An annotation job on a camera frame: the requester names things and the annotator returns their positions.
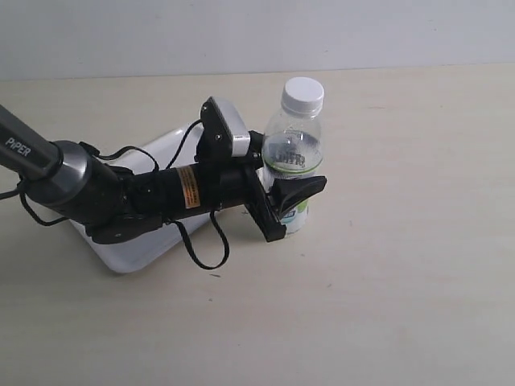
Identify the white bottle cap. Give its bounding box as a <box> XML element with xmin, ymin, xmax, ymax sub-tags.
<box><xmin>281</xmin><ymin>76</ymin><xmax>325</xmax><ymax>117</ymax></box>

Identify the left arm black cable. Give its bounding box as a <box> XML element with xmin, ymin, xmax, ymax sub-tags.
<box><xmin>0</xmin><ymin>119</ymin><xmax>230</xmax><ymax>270</ymax></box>

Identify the white rectangular plastic tray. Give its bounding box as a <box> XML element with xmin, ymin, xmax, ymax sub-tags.
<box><xmin>69</xmin><ymin>124</ymin><xmax>209</xmax><ymax>273</ymax></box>

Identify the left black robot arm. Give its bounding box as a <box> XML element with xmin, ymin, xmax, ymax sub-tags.
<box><xmin>1</xmin><ymin>97</ymin><xmax>327</xmax><ymax>244</ymax></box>

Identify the clear plastic drink bottle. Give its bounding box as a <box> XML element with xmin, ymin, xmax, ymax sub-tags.
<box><xmin>260</xmin><ymin>98</ymin><xmax>325</xmax><ymax>239</ymax></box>

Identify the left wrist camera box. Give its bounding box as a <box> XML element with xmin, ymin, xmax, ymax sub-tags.
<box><xmin>196</xmin><ymin>96</ymin><xmax>250</xmax><ymax>162</ymax></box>

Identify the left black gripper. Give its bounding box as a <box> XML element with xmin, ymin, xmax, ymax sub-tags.
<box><xmin>159</xmin><ymin>130</ymin><xmax>327</xmax><ymax>242</ymax></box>

